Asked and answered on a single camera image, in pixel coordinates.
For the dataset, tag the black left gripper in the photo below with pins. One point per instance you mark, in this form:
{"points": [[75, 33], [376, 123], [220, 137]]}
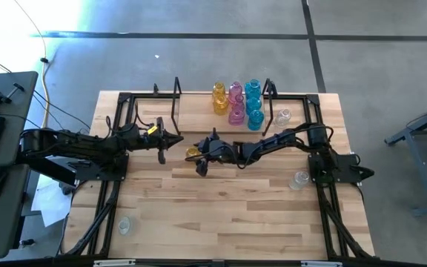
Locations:
{"points": [[161, 157]]}

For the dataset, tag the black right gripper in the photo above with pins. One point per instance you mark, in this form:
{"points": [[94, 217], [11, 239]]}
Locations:
{"points": [[201, 170]]}

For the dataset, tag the wide yellow ribbed glass vase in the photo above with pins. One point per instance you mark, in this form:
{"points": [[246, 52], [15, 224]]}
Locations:
{"points": [[192, 151]]}

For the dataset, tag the pink ribbed glass vase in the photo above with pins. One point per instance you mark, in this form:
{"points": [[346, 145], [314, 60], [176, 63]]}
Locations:
{"points": [[235, 91], [236, 116]]}

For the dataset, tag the yellow bumpy glass vase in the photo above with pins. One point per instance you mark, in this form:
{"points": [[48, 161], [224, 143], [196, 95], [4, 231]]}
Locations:
{"points": [[221, 105]]}

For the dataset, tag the blue diamond-pattern glass vase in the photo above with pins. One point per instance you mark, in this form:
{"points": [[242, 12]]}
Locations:
{"points": [[255, 120]]}

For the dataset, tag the blue textured glass vase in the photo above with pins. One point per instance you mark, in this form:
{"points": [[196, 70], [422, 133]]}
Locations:
{"points": [[253, 88], [253, 104]]}

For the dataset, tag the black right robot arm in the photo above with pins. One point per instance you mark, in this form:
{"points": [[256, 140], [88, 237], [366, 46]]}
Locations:
{"points": [[273, 142]]}

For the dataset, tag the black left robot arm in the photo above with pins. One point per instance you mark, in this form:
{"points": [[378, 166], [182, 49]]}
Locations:
{"points": [[80, 144]]}

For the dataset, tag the yellow tag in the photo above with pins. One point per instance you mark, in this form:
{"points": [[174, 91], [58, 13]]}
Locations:
{"points": [[152, 130]]}

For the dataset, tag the clear glass vase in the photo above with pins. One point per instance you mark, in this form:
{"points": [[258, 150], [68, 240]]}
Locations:
{"points": [[299, 180], [283, 117], [125, 225]]}

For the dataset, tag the white paper sheet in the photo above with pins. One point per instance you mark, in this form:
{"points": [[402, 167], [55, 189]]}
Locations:
{"points": [[52, 200]]}

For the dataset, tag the dark grey desk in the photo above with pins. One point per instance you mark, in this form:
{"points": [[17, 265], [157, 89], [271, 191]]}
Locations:
{"points": [[9, 92]]}

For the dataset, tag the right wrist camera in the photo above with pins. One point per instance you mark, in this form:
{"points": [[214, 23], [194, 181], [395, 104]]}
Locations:
{"points": [[224, 151]]}

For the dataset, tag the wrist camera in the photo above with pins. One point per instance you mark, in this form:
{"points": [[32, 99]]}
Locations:
{"points": [[224, 151], [148, 135]]}

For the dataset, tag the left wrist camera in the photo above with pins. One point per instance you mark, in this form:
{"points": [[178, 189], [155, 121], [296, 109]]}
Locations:
{"points": [[148, 135]]}

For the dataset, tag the black aluminium rig frame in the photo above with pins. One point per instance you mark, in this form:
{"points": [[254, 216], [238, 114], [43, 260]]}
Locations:
{"points": [[124, 97]]}

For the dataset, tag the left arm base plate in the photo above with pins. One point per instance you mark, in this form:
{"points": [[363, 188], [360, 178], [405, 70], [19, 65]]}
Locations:
{"points": [[95, 168]]}

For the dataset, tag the white bracket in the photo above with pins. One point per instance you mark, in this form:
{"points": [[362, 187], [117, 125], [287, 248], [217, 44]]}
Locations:
{"points": [[321, 264], [114, 263]]}

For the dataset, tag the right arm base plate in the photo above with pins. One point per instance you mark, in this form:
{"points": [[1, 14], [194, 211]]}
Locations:
{"points": [[341, 168]]}

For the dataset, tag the grey metal table frame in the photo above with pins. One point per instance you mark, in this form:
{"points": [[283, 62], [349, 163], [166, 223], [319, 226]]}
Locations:
{"points": [[419, 167]]}

